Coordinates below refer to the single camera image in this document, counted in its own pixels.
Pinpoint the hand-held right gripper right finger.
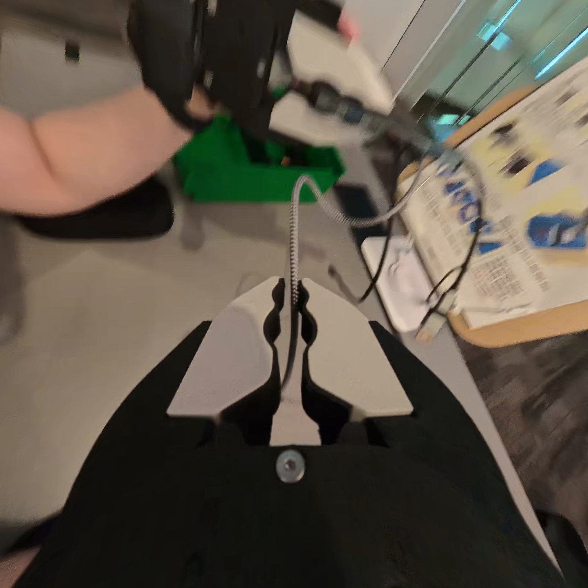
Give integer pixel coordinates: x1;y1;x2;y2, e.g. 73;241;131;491
299;277;415;445

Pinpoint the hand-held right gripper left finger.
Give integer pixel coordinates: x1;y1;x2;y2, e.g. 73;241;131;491
165;276;286;445

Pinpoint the grey USB hub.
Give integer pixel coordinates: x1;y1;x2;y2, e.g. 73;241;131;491
294;79;432;148

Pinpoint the green plastic bin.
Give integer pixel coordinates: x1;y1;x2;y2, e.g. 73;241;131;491
174;87;346;204

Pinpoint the grey braided USB cable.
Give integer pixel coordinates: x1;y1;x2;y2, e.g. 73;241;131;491
280;152;455;391

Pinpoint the person's left forearm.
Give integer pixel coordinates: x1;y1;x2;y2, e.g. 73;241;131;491
0;85;217;217

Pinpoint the black desk slot cover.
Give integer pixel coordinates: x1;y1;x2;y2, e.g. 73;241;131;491
334;184;391;236

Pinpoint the wooden instruction sign board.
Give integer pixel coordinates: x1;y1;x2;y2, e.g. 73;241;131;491
397;57;588;347

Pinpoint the glass partition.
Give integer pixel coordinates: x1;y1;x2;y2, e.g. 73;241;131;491
381;0;588;115

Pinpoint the black wrist strap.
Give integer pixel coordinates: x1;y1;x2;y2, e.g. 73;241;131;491
128;0;205;131

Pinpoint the black USB cable red plug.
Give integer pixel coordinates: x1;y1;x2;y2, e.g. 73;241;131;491
328;156;425;304

